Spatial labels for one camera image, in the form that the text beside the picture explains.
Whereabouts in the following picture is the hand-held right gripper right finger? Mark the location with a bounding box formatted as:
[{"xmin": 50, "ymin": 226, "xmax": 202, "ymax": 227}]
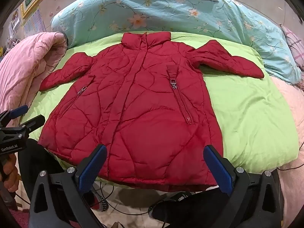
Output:
[{"xmin": 203, "ymin": 144, "xmax": 285, "ymax": 228}]

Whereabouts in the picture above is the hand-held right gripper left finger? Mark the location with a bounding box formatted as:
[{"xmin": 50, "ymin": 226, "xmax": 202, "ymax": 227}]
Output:
[{"xmin": 28, "ymin": 144, "xmax": 108, "ymax": 228}]

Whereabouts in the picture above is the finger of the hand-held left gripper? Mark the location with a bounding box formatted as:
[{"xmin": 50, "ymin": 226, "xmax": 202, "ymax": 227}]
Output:
[
  {"xmin": 20, "ymin": 114, "xmax": 45, "ymax": 131},
  {"xmin": 5, "ymin": 105, "xmax": 29, "ymax": 121}
]

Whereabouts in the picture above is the red puffer jacket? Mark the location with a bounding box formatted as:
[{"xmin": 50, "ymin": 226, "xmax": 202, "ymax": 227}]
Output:
[{"xmin": 38, "ymin": 31, "xmax": 264, "ymax": 192}]

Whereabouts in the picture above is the person's left hand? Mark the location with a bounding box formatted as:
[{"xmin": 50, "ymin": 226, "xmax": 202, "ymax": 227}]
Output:
[{"xmin": 0, "ymin": 153, "xmax": 19, "ymax": 190}]

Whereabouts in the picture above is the red and black shoe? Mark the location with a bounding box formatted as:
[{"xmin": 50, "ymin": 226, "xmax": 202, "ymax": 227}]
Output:
[{"xmin": 89, "ymin": 189, "xmax": 108, "ymax": 212}]

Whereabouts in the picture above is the pink quilt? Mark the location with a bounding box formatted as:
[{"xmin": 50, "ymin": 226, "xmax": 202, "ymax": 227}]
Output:
[{"xmin": 0, "ymin": 32, "xmax": 68, "ymax": 129}]

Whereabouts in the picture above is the light green bed sheet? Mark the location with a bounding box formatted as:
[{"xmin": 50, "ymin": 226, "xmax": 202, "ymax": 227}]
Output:
[{"xmin": 22, "ymin": 31, "xmax": 300, "ymax": 188}]

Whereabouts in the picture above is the pale pink blanket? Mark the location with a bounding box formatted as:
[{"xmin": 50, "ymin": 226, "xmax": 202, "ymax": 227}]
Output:
[{"xmin": 271, "ymin": 76, "xmax": 304, "ymax": 228}]

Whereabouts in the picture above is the gold framed picture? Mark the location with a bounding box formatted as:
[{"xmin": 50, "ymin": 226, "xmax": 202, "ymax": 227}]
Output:
[{"xmin": 20, "ymin": 0, "xmax": 54, "ymax": 19}]

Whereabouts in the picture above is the pink plaid pillow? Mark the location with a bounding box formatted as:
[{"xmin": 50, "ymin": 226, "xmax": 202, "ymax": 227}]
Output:
[{"xmin": 280, "ymin": 24, "xmax": 304, "ymax": 70}]

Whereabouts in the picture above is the teal floral quilt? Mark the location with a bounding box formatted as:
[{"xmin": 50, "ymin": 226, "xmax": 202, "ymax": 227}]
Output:
[{"xmin": 51, "ymin": 0, "xmax": 302, "ymax": 85}]

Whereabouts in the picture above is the black floor cable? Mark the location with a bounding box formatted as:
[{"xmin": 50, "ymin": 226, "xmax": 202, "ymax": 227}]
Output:
[{"xmin": 100, "ymin": 182, "xmax": 152, "ymax": 216}]

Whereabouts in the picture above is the wall calendar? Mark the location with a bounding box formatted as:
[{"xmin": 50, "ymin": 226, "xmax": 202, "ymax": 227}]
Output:
[{"xmin": 22, "ymin": 8, "xmax": 47, "ymax": 32}]

